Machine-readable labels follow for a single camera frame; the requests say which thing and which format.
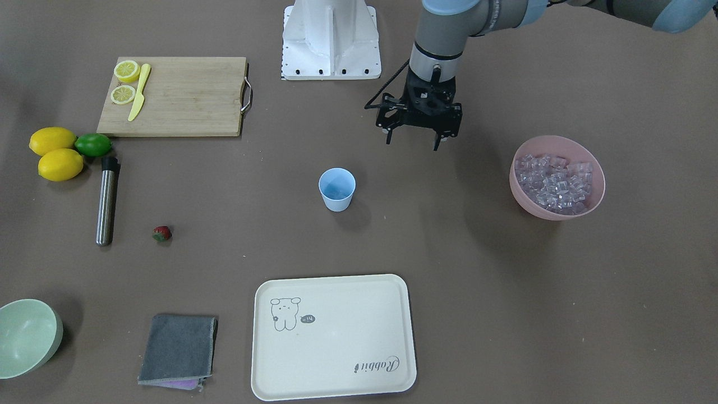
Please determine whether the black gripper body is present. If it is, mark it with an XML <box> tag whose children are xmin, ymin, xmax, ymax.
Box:
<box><xmin>375</xmin><ymin>67</ymin><xmax>463</xmax><ymax>140</ymax></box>

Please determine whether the clear ice cube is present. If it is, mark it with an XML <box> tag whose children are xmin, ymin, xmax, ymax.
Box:
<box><xmin>323</xmin><ymin>187</ymin><xmax>352</xmax><ymax>200</ymax></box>

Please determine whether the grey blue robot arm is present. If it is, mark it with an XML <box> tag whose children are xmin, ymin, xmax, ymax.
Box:
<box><xmin>366</xmin><ymin>1</ymin><xmax>716</xmax><ymax>149</ymax></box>

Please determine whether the light blue plastic cup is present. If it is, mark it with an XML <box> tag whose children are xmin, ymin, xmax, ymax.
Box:
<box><xmin>318</xmin><ymin>168</ymin><xmax>356</xmax><ymax>212</ymax></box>

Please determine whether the pile of clear ice cubes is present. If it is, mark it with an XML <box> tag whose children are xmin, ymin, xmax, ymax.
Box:
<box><xmin>513</xmin><ymin>154</ymin><xmax>594</xmax><ymax>215</ymax></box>

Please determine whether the pink bowl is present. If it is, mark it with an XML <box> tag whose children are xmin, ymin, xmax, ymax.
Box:
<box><xmin>509</xmin><ymin>135</ymin><xmax>605</xmax><ymax>221</ymax></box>

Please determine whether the bamboo cutting board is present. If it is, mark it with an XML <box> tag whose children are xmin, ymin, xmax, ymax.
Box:
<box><xmin>97</xmin><ymin>56</ymin><xmax>252</xmax><ymax>137</ymax></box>

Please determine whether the cream rabbit tray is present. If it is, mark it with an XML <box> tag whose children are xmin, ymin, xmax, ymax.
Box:
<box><xmin>251</xmin><ymin>274</ymin><xmax>417</xmax><ymax>401</ymax></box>

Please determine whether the red strawberry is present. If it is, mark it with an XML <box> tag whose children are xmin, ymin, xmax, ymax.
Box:
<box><xmin>152</xmin><ymin>226</ymin><xmax>172</xmax><ymax>242</ymax></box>

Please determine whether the yellow plastic knife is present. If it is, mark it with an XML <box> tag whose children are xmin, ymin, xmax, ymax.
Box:
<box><xmin>127</xmin><ymin>63</ymin><xmax>151</xmax><ymax>122</ymax></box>

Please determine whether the upper lemon half slice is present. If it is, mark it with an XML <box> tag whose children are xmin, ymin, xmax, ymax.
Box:
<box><xmin>113</xmin><ymin>59</ymin><xmax>141</xmax><ymax>84</ymax></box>

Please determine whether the lemon half slice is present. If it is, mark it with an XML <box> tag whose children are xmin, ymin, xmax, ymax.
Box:
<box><xmin>109</xmin><ymin>85</ymin><xmax>136</xmax><ymax>105</ymax></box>
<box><xmin>113</xmin><ymin>59</ymin><xmax>141</xmax><ymax>84</ymax></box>

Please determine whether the lower lemon half slice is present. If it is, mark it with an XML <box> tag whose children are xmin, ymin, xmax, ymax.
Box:
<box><xmin>109</xmin><ymin>85</ymin><xmax>136</xmax><ymax>105</ymax></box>

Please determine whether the steel muddler with black tip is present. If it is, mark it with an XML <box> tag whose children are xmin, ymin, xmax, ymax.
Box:
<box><xmin>95</xmin><ymin>156</ymin><xmax>120</xmax><ymax>246</ymax></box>

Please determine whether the green lime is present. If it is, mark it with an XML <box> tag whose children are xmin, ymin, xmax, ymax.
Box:
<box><xmin>74</xmin><ymin>133</ymin><xmax>113</xmax><ymax>158</ymax></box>

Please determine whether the grey folded cloth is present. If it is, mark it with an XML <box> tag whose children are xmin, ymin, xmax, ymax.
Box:
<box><xmin>137</xmin><ymin>314</ymin><xmax>218</xmax><ymax>391</ymax></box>

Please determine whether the lower whole yellow lemon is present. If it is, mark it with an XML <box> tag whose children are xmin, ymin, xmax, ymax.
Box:
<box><xmin>38</xmin><ymin>148</ymin><xmax>84</xmax><ymax>182</ymax></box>

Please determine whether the whole yellow lemon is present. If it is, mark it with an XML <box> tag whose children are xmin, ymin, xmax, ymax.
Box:
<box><xmin>38</xmin><ymin>148</ymin><xmax>84</xmax><ymax>182</ymax></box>
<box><xmin>29</xmin><ymin>126</ymin><xmax>77</xmax><ymax>157</ymax></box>

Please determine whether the upper whole yellow lemon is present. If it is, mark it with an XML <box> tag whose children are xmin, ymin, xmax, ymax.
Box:
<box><xmin>29</xmin><ymin>126</ymin><xmax>77</xmax><ymax>157</ymax></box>

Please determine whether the light green bowl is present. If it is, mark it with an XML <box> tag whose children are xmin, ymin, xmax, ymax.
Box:
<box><xmin>1</xmin><ymin>299</ymin><xmax>64</xmax><ymax>379</ymax></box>

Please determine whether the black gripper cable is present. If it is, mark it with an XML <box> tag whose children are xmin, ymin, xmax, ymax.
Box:
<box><xmin>364</xmin><ymin>58</ymin><xmax>411</xmax><ymax>111</ymax></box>

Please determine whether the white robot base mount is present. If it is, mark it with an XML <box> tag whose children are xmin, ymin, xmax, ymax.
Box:
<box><xmin>280</xmin><ymin>1</ymin><xmax>382</xmax><ymax>80</ymax></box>

